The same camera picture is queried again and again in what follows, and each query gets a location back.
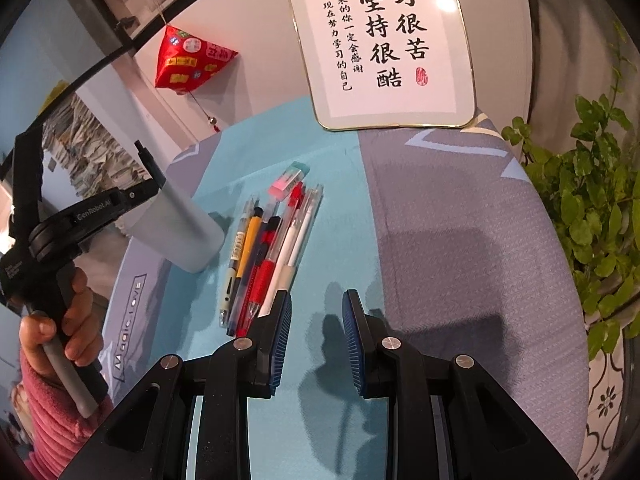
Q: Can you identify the yellow pen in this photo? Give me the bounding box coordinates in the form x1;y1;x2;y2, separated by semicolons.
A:
231;206;264;281

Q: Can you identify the person's left hand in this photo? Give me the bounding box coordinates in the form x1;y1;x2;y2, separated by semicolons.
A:
19;262;96;376

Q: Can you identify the green potted plant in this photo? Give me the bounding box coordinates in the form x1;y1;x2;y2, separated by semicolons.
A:
501;20;640;356

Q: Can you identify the yellow object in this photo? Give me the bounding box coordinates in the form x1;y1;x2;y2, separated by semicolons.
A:
45;79;68;106

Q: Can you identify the grey green pen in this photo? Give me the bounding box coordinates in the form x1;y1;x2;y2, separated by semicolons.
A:
218;200;253;328

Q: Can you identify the red pen with black clip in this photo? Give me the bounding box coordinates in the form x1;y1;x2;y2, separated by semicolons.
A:
235;230;278;338

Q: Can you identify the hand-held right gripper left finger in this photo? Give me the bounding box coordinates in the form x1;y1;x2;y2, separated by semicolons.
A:
60;290;293;480

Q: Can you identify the patterned plant pot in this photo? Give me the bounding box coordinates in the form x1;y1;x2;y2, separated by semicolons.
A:
580;305;640;480

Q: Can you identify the blue grey printed tablecloth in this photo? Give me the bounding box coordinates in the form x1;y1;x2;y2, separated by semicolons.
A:
97;95;591;480

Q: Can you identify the grey pen holder cup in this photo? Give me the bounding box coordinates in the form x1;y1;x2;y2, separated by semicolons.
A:
120;180;225;275

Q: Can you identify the pink and teal eraser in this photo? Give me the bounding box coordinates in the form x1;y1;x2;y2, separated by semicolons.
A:
268;161;311;200

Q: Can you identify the white pen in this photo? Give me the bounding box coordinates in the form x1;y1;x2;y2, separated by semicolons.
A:
257;205;308;318

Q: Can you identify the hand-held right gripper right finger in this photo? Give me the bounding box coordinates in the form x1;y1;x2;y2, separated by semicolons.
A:
341;289;578;480

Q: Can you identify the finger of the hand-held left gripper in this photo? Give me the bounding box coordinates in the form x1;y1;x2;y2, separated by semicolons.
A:
70;140;168;241

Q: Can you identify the framed calligraphy sign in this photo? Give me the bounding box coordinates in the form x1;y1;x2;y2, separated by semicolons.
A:
285;0;477;132

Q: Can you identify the red hanging ornament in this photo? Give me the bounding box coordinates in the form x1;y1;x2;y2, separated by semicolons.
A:
152;22;240;133

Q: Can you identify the tall pile of books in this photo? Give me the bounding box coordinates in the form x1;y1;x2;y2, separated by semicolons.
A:
42;92;138;201

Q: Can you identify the white cabinet with shelf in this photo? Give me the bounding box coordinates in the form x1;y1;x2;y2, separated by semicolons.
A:
75;0;541;146

